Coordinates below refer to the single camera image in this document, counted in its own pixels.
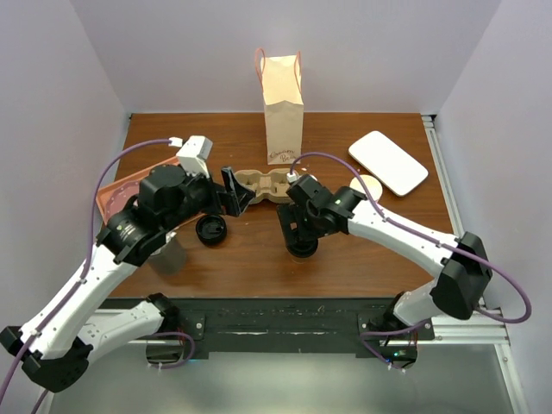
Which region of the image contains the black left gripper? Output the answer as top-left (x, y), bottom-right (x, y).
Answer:
top-left (162, 162), bottom-right (255, 231)

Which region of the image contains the black plastic cup lid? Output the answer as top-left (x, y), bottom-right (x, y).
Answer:
top-left (286, 240), bottom-right (318, 257)

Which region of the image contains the brown paper takeout bag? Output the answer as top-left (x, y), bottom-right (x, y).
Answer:
top-left (254, 47), bottom-right (304, 165)

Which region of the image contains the single paper coffee cup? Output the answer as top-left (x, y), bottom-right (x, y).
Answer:
top-left (290, 255), bottom-right (312, 263)

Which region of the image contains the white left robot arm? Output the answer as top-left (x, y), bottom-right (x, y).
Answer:
top-left (1, 155), bottom-right (254, 392)

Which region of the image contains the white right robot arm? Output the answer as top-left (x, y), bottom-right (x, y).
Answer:
top-left (277, 173), bottom-right (492, 339)

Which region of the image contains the cardboard two-cup carrier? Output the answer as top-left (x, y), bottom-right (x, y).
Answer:
top-left (235, 168), bottom-right (291, 204)

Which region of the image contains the stack of black lids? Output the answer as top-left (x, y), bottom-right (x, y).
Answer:
top-left (195, 215), bottom-right (228, 247)

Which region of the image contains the stack of paper cups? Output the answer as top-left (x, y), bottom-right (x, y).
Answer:
top-left (349, 174), bottom-right (383, 203)

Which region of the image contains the grey cup with stirrers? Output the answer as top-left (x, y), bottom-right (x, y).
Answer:
top-left (147, 231), bottom-right (186, 276)

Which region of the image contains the white rectangular tray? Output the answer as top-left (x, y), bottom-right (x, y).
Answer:
top-left (348, 130), bottom-right (429, 197)

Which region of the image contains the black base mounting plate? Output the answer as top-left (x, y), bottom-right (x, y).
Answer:
top-left (141, 297), bottom-right (435, 361)

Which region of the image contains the orange plastic tray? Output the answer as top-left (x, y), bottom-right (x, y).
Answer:
top-left (96, 156), bottom-right (179, 224)

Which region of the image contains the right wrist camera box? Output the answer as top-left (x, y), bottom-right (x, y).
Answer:
top-left (285, 172), bottom-right (317, 185)

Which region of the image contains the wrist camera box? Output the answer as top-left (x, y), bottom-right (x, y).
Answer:
top-left (285, 172), bottom-right (317, 185)
top-left (176, 135), bottom-right (213, 175)

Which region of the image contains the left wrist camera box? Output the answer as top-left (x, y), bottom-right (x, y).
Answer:
top-left (176, 135), bottom-right (213, 175)

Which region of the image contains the aluminium frame rail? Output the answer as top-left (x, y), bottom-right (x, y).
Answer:
top-left (94, 112), bottom-right (531, 414)

